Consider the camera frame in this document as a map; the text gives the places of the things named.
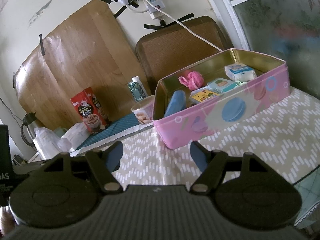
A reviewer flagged blue roll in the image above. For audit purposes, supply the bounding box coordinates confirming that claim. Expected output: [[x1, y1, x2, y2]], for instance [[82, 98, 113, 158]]
[[164, 90, 186, 118]]

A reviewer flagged pink fluffy ball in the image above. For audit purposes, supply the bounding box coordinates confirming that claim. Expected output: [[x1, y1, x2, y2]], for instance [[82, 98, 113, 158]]
[[178, 71, 204, 91]]

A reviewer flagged teal woven placemat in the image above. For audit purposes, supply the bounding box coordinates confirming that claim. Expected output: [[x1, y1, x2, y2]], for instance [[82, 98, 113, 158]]
[[77, 113, 140, 150]]

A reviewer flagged white plastic bag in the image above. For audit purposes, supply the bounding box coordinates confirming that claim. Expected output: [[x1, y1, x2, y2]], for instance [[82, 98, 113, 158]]
[[33, 122, 91, 160]]

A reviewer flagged red cereal box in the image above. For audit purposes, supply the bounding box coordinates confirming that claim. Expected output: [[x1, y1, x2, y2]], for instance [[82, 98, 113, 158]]
[[71, 87, 111, 134]]

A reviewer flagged pink tin box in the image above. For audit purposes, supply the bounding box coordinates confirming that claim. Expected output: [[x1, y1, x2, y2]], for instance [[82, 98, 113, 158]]
[[152, 48, 290, 149]]

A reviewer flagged snack cup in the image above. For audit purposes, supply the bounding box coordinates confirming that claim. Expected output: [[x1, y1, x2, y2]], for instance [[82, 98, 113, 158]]
[[131, 95, 155, 125]]

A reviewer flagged yellow tissue pack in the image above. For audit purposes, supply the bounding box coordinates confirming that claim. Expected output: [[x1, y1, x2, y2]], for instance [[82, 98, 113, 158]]
[[189, 89, 219, 104]]

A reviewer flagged teal tissue pack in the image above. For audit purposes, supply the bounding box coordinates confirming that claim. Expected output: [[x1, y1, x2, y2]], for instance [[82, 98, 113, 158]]
[[207, 78, 237, 94]]

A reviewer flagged green white carton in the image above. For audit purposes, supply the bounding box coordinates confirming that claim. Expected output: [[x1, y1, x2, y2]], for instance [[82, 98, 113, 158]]
[[127, 76, 148, 102]]

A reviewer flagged black thermos jug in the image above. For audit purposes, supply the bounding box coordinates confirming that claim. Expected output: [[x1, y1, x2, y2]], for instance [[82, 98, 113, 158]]
[[20, 112, 45, 147]]

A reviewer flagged wood pattern board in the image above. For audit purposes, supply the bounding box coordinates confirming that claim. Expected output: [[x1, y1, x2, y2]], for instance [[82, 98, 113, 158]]
[[15, 0, 148, 129]]

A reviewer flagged white power strip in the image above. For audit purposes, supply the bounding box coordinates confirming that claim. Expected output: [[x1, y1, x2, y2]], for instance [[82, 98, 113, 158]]
[[143, 0, 165, 21]]

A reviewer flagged white power cable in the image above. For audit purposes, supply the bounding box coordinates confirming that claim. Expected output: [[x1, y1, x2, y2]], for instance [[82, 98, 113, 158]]
[[139, 0, 224, 53]]

